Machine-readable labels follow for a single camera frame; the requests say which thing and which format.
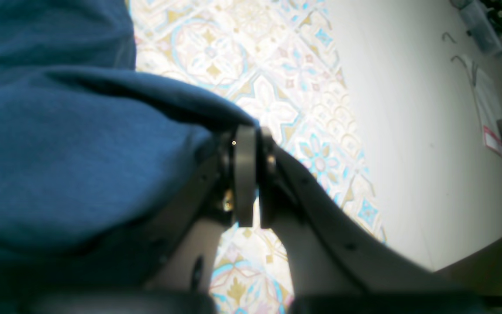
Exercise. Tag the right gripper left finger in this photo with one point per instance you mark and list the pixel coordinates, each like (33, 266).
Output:
(187, 231)

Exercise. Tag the patterned tablecloth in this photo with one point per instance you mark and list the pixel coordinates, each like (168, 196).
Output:
(277, 60)

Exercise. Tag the dark blue t-shirt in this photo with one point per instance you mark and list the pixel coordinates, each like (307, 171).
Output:
(88, 145)

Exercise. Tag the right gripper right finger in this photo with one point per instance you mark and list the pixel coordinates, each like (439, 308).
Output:
(337, 267)

